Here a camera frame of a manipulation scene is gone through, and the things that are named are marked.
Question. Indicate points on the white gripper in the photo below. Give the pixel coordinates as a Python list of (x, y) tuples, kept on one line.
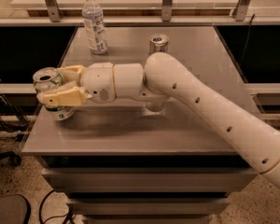
[(98, 80)]

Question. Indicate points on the silver green 7up can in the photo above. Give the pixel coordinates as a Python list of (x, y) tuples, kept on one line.
[(48, 79)]

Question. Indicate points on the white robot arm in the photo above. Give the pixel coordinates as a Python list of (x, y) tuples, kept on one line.
[(163, 77)]

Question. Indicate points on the tall silver energy drink can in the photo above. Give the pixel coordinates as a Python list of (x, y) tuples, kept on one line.
[(158, 43)]

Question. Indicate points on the clear plastic water bottle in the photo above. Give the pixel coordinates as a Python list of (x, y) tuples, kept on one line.
[(93, 17)]

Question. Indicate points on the black office chair base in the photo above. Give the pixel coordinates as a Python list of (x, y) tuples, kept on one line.
[(14, 159)]

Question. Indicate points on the grey chair seat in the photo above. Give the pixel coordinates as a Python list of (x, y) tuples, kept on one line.
[(14, 209)]

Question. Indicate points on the left metal bracket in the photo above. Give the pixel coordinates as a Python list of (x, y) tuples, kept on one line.
[(53, 10)]

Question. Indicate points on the metal bracket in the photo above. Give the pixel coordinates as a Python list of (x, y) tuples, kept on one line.
[(241, 9), (166, 10), (53, 10)]

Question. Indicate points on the middle metal bracket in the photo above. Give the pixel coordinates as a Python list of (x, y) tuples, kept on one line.
[(166, 10)]

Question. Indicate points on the right metal bracket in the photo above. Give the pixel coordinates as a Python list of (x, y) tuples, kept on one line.
[(241, 9)]

